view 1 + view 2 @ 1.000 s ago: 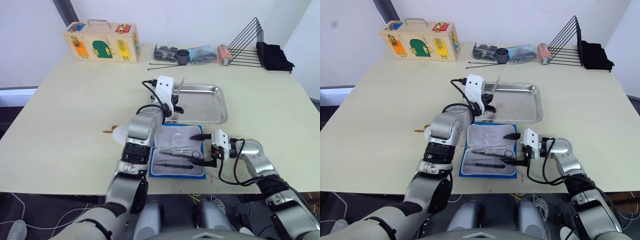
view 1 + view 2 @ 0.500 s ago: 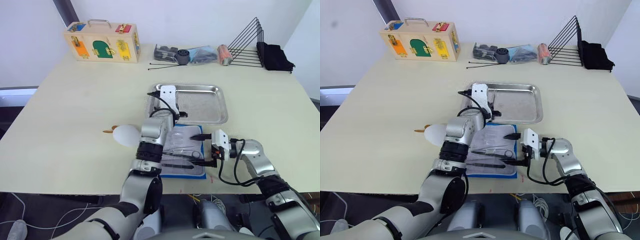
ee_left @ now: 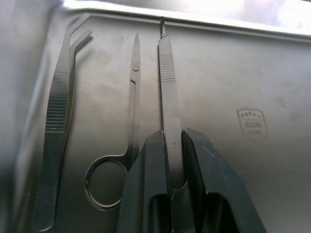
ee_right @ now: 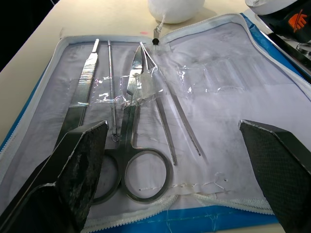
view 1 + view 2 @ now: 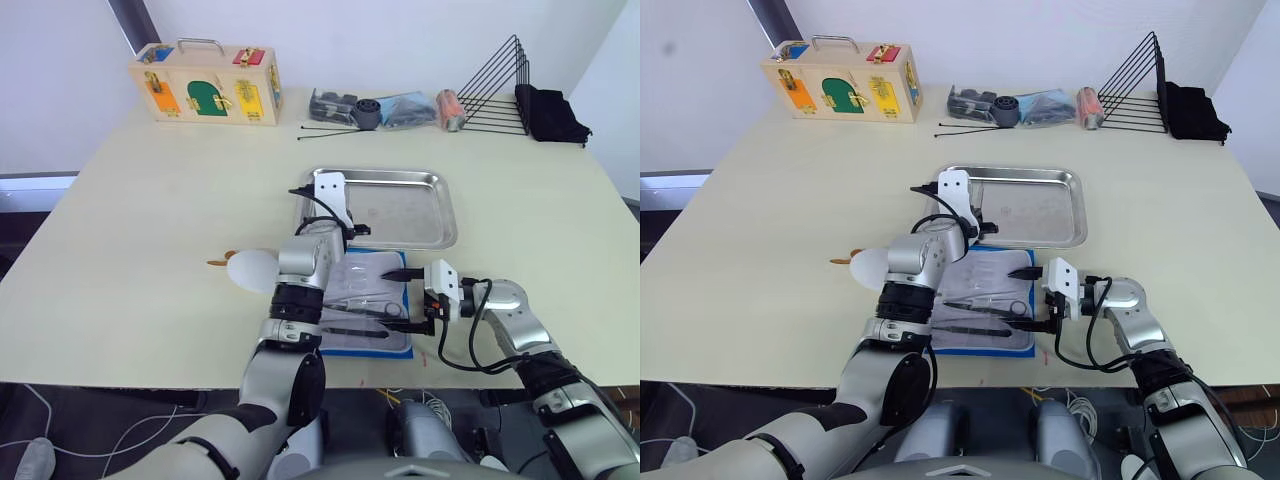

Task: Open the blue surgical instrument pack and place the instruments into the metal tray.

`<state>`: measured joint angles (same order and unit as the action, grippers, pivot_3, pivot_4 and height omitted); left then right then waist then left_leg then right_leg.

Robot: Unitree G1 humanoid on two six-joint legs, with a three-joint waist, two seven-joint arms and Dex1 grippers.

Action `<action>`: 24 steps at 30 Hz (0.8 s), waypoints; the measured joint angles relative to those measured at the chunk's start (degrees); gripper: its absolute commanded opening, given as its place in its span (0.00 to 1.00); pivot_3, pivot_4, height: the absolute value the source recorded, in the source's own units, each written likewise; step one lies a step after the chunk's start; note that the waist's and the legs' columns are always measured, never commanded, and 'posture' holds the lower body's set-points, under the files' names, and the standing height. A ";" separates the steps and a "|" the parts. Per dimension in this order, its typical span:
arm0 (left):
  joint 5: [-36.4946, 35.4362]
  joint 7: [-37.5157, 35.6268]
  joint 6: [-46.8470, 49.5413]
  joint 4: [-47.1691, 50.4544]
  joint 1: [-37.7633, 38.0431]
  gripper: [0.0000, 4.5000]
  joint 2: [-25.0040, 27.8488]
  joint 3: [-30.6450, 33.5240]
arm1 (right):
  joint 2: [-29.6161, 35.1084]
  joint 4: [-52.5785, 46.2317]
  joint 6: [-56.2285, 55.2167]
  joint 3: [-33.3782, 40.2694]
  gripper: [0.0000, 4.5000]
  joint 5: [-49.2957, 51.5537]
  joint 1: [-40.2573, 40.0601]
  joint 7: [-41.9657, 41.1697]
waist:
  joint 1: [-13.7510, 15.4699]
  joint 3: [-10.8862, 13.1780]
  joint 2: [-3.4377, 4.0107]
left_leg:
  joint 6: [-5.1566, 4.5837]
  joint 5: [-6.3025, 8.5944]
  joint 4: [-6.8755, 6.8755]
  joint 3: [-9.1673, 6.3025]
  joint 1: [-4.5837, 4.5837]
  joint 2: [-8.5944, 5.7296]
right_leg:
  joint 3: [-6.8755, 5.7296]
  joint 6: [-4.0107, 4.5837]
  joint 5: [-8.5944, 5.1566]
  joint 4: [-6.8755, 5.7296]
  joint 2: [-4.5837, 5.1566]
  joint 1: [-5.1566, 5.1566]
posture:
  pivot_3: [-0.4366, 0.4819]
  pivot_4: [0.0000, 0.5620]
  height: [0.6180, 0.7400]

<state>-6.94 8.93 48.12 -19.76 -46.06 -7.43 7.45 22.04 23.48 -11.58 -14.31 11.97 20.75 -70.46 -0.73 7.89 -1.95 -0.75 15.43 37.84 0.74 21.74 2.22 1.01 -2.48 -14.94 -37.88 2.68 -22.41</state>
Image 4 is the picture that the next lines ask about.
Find blue zip instrument pack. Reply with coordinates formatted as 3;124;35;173
0;13;311;233

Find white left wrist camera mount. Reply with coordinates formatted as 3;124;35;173
244;0;298;16

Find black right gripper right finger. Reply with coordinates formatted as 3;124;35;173
239;119;311;233

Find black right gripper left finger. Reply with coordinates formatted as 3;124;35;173
0;120;109;233

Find thin metal probe needle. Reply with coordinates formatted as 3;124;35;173
107;39;120;143

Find metal tweezers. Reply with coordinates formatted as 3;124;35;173
139;41;203;166

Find metal zipper pull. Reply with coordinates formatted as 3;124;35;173
152;27;162;46

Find metal scalpel handle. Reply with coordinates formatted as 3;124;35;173
53;38;101;149

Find metal surgical scissors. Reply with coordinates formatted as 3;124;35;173
92;45;174;204

